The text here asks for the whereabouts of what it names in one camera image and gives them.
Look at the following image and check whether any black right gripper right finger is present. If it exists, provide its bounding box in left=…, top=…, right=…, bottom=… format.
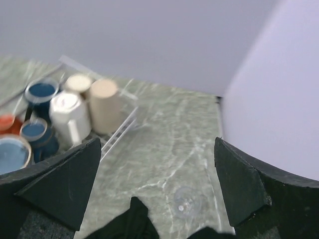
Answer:
left=214, top=137, right=319, bottom=239

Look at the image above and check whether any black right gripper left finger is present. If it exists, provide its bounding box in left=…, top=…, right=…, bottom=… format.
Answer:
left=0, top=137, right=101, bottom=239

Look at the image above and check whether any dark navy glazed mug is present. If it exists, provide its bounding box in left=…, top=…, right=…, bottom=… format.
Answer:
left=19, top=118, right=59, bottom=163

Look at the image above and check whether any orange ceramic mug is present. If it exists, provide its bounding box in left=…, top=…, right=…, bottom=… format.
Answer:
left=0, top=114, right=23, bottom=135

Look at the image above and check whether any white faceted mug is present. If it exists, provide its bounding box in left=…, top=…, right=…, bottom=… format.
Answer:
left=49, top=91, right=92, bottom=146

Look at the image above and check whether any blue enamel mug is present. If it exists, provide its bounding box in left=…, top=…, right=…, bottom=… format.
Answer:
left=23, top=78, right=60, bottom=124

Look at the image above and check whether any tall beige tumbler cup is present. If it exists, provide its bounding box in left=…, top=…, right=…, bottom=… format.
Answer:
left=89, top=79, right=123, bottom=134

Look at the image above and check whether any brown and cream cup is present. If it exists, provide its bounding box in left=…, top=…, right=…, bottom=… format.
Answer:
left=64, top=74, right=93, bottom=100

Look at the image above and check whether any clear plastic cup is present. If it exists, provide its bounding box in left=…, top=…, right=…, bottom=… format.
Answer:
left=173, top=186, right=202, bottom=219

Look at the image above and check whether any black cloth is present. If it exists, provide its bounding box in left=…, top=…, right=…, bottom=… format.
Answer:
left=86, top=197, right=237, bottom=239

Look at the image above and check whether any white wire dish rack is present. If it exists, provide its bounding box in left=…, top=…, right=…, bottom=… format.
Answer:
left=0, top=56, right=138, bottom=155

